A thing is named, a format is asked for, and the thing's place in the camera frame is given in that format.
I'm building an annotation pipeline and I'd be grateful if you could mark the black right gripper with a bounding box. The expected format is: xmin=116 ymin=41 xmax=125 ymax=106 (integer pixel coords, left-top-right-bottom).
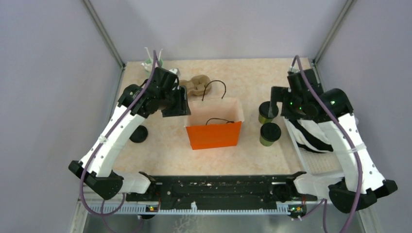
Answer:
xmin=267 ymin=85 xmax=310 ymax=120

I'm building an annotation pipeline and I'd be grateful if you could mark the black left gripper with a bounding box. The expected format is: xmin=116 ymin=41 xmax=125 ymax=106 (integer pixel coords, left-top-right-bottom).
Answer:
xmin=159 ymin=85 xmax=191 ymax=117

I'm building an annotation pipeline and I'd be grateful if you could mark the black plastic cup lid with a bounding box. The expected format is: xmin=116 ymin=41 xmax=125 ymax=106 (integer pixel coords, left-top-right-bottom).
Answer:
xmin=258 ymin=101 xmax=279 ymax=118
xmin=260 ymin=123 xmax=282 ymax=139

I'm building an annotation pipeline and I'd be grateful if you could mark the green paper coffee cup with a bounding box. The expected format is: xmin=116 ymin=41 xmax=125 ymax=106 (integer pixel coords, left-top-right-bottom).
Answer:
xmin=258 ymin=101 xmax=279 ymax=124
xmin=259 ymin=135 xmax=278 ymax=147

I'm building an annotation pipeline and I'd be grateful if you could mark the orange paper bag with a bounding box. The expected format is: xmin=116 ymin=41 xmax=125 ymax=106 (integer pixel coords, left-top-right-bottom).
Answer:
xmin=184 ymin=84 xmax=245 ymax=150

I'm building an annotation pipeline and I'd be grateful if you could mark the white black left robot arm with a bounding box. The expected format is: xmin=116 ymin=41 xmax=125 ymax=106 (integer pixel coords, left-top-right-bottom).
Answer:
xmin=69 ymin=67 xmax=190 ymax=201

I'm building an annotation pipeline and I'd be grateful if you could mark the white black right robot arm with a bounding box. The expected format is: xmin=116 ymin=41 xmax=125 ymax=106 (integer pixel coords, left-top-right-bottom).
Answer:
xmin=270 ymin=69 xmax=398 ymax=214

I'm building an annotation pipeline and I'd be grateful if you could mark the brown cardboard cup carrier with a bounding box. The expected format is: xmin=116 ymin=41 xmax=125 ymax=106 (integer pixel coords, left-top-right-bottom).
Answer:
xmin=179 ymin=74 xmax=212 ymax=97

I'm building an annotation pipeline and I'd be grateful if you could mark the stack of black lids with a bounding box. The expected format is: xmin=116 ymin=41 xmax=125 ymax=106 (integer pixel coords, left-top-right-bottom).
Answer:
xmin=129 ymin=125 xmax=148 ymax=143

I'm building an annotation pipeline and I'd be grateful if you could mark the green straw holder cup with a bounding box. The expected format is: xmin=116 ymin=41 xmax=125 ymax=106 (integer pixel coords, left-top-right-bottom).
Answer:
xmin=141 ymin=58 xmax=163 ymax=76

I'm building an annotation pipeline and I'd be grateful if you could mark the black white cloth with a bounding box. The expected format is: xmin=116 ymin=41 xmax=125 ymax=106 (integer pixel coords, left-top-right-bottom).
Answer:
xmin=286 ymin=119 xmax=335 ymax=153

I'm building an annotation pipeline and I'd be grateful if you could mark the white plastic basket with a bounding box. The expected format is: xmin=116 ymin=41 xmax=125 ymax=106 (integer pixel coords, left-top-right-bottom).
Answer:
xmin=280 ymin=117 xmax=342 ymax=175

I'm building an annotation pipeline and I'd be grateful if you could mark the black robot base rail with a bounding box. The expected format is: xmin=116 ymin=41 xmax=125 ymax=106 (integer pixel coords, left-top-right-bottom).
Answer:
xmin=125 ymin=175 xmax=317 ymax=211

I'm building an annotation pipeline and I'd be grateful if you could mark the right aluminium frame rail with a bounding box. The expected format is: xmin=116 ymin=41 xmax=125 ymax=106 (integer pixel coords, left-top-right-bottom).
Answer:
xmin=312 ymin=0 xmax=357 ymax=66

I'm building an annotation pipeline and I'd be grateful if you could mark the aluminium frame rail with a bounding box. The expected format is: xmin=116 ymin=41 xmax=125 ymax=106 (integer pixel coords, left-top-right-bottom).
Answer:
xmin=312 ymin=0 xmax=357 ymax=66
xmin=81 ymin=0 xmax=125 ymax=70

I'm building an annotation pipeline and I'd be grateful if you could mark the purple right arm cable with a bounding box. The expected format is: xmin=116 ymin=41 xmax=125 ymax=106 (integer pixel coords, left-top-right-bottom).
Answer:
xmin=291 ymin=55 xmax=364 ymax=233

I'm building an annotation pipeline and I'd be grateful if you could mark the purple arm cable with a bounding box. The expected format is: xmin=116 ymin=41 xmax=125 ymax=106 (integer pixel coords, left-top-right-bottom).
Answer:
xmin=79 ymin=50 xmax=162 ymax=233
xmin=291 ymin=55 xmax=364 ymax=233

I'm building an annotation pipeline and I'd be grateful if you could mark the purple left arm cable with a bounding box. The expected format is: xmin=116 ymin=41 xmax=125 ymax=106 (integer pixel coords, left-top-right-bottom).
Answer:
xmin=79 ymin=50 xmax=162 ymax=233

